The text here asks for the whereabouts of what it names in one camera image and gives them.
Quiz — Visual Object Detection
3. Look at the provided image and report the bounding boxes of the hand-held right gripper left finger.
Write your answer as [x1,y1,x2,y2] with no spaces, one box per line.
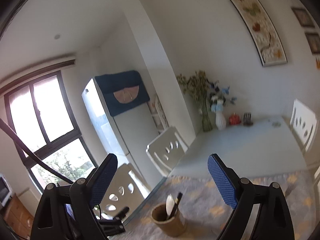
[31,153,118,240]

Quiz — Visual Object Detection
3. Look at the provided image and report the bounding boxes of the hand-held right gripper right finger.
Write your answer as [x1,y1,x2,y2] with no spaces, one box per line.
[207,154,295,240]

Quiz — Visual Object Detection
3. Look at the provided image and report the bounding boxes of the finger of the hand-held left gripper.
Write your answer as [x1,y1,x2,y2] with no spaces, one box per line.
[100,206,130,222]
[100,220,125,236]

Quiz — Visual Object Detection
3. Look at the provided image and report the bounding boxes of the white rice paddle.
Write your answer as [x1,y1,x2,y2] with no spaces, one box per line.
[166,194,175,220]

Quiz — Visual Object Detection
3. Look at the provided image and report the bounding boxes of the black chopstick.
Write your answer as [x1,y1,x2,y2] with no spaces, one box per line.
[172,192,183,217]

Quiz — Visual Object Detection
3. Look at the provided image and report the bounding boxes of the wooden utensil holder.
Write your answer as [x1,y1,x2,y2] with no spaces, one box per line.
[152,202,187,237]

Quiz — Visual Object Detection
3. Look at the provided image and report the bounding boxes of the white dining chair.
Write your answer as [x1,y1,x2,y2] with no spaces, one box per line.
[146,126,188,178]
[99,162,150,219]
[289,99,319,155]

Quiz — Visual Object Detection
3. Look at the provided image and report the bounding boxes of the wooden cabinet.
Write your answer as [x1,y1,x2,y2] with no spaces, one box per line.
[2,192,35,238]

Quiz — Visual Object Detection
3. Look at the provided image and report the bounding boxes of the white ribbed vase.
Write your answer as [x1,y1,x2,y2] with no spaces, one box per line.
[215,111,227,130]

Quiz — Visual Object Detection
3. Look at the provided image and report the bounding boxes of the white refrigerator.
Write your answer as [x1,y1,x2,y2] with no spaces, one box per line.
[81,77,165,165]

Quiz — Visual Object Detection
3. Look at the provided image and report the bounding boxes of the clear glass vase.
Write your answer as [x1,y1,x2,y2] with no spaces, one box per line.
[200,102,213,132]

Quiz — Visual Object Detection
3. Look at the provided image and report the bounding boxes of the red lidded teapot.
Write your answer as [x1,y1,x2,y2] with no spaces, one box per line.
[229,113,242,125]

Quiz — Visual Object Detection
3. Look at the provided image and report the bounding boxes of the black phone stand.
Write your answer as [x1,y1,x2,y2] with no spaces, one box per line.
[242,112,253,126]

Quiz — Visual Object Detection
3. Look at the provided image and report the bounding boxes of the grey metal fork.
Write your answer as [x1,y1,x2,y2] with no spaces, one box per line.
[284,182,297,197]

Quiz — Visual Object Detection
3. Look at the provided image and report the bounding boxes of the white appliance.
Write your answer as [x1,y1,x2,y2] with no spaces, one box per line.
[0,174,13,207]

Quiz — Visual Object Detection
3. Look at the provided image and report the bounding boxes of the blue and white flowers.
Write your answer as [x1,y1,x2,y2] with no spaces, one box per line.
[209,80,237,113]

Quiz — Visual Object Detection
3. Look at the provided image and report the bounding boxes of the black framed window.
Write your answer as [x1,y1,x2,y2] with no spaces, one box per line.
[4,70,99,193]

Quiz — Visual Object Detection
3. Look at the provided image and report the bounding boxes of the dried green plant bouquet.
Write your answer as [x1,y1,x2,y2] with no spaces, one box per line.
[176,70,210,105]

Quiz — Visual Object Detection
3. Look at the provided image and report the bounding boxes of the blue refrigerator cover cloth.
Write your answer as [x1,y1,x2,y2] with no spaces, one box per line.
[94,70,150,117]

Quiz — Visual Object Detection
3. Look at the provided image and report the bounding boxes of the long framed leaf picture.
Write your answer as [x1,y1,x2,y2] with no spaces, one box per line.
[228,0,288,67]

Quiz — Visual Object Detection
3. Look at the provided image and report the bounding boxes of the small dark framed picture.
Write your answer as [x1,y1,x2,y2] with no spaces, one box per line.
[291,7,315,28]
[305,32,320,55]

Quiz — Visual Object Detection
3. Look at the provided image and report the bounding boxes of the black cable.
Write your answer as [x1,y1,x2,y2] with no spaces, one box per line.
[0,118,74,184]

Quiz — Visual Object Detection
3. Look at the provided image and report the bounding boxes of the white curtain rail box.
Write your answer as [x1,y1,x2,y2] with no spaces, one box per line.
[0,54,77,93]

